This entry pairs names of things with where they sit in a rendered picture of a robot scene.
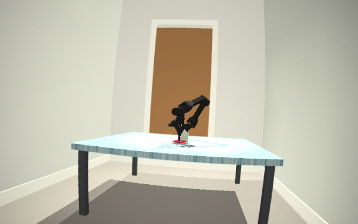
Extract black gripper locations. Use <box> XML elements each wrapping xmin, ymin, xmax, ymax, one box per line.
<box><xmin>168</xmin><ymin>116</ymin><xmax>192</xmax><ymax>137</ymax></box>

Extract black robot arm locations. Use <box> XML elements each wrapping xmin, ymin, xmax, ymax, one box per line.
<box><xmin>171</xmin><ymin>95</ymin><xmax>210</xmax><ymax>129</ymax></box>

